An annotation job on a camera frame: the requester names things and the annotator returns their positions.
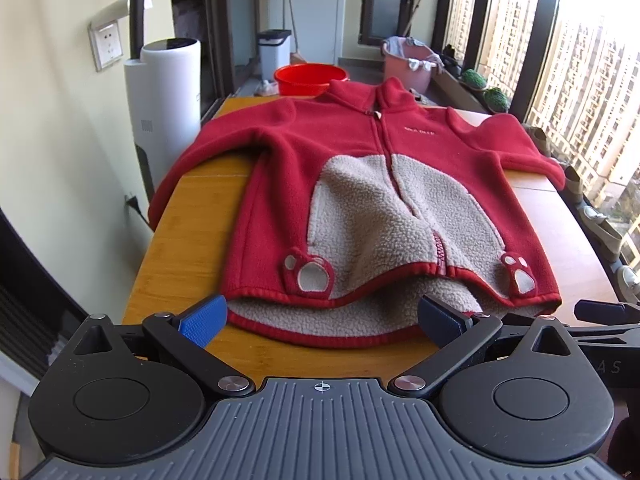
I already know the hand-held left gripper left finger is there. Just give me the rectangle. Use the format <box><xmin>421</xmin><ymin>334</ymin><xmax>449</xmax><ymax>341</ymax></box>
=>
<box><xmin>72</xmin><ymin>294</ymin><xmax>257</xmax><ymax>400</ymax></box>

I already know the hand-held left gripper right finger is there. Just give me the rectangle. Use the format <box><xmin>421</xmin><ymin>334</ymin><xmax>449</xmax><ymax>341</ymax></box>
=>
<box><xmin>387</xmin><ymin>294</ymin><xmax>578</xmax><ymax>400</ymax></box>

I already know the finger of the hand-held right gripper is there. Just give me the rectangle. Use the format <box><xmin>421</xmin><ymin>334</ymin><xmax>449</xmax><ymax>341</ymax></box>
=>
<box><xmin>575</xmin><ymin>299</ymin><xmax>640</xmax><ymax>322</ymax></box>
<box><xmin>567</xmin><ymin>325</ymin><xmax>640</xmax><ymax>347</ymax></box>

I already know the red fleece jacket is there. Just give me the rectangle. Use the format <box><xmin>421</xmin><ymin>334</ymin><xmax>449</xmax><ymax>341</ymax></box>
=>
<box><xmin>148</xmin><ymin>77</ymin><xmax>567</xmax><ymax>350</ymax></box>

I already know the light sneaker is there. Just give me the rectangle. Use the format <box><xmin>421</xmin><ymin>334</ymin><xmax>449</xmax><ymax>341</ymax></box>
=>
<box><xmin>582</xmin><ymin>205</ymin><xmax>624</xmax><ymax>262</ymax></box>
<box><xmin>615</xmin><ymin>263</ymin><xmax>640</xmax><ymax>302</ymax></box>

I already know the beige lace shoe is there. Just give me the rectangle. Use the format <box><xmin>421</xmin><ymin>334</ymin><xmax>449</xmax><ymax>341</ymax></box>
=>
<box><xmin>525</xmin><ymin>126</ymin><xmax>554</xmax><ymax>158</ymax></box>
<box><xmin>559</xmin><ymin>162</ymin><xmax>585</xmax><ymax>204</ymax></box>

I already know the black power plug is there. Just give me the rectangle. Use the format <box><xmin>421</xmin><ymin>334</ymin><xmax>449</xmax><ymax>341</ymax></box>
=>
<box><xmin>123</xmin><ymin>194</ymin><xmax>151</xmax><ymax>229</ymax></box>

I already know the white cylindrical air purifier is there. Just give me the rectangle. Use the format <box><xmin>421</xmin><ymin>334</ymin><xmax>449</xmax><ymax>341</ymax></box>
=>
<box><xmin>124</xmin><ymin>39</ymin><xmax>202</xmax><ymax>201</ymax></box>

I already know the green slipper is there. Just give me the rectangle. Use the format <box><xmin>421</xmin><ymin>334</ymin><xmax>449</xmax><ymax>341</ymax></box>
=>
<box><xmin>460</xmin><ymin>68</ymin><xmax>489</xmax><ymax>92</ymax></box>
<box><xmin>483</xmin><ymin>87</ymin><xmax>511</xmax><ymax>114</ymax></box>

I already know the pink laundry basket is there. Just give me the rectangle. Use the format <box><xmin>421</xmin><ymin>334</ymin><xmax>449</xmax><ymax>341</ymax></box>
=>
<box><xmin>382</xmin><ymin>36</ymin><xmax>444</xmax><ymax>96</ymax></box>

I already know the red plastic bucket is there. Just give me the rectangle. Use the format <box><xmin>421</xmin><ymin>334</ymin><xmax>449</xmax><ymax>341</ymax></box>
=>
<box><xmin>273</xmin><ymin>64</ymin><xmax>350</xmax><ymax>97</ymax></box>

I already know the dark shoe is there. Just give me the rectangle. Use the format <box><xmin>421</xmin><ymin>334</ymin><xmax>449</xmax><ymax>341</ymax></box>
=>
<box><xmin>442</xmin><ymin>45</ymin><xmax>466</xmax><ymax>77</ymax></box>

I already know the white trash bin black lid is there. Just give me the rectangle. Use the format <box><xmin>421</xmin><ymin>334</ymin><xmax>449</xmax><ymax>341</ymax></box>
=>
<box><xmin>256</xmin><ymin>29</ymin><xmax>293</xmax><ymax>82</ymax></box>

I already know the grey cloth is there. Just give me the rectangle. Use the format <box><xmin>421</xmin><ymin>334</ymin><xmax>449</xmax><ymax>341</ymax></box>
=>
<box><xmin>387</xmin><ymin>36</ymin><xmax>427</xmax><ymax>59</ymax></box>

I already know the dark sliding glass door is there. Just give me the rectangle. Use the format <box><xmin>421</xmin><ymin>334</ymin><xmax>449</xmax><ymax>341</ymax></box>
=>
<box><xmin>200</xmin><ymin>0</ymin><xmax>237</xmax><ymax>97</ymax></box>

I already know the broom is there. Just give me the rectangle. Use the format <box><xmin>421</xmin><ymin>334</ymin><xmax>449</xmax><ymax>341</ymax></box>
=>
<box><xmin>284</xmin><ymin>0</ymin><xmax>307</xmax><ymax>66</ymax></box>

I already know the curved black pole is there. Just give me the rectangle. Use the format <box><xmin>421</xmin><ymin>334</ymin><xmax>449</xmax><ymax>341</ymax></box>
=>
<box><xmin>128</xmin><ymin>0</ymin><xmax>149</xmax><ymax>59</ymax></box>

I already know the dark framed glass window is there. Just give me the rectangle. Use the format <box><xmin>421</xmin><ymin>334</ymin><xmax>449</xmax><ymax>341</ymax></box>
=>
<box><xmin>357</xmin><ymin>0</ymin><xmax>419</xmax><ymax>46</ymax></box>

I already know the white door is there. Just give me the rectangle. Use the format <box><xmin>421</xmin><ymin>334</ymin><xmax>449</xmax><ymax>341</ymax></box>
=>
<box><xmin>280</xmin><ymin>0</ymin><xmax>347</xmax><ymax>59</ymax></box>

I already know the black window frame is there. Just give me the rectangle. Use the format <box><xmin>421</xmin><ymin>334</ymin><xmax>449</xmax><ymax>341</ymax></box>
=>
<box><xmin>432</xmin><ymin>0</ymin><xmax>566</xmax><ymax>123</ymax></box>

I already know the wall socket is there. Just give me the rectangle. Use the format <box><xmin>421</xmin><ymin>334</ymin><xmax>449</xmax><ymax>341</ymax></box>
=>
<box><xmin>88</xmin><ymin>19</ymin><xmax>125</xmax><ymax>72</ymax></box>

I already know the white wall holder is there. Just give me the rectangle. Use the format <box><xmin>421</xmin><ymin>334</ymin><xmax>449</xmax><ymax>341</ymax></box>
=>
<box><xmin>97</xmin><ymin>0</ymin><xmax>154</xmax><ymax>24</ymax></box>

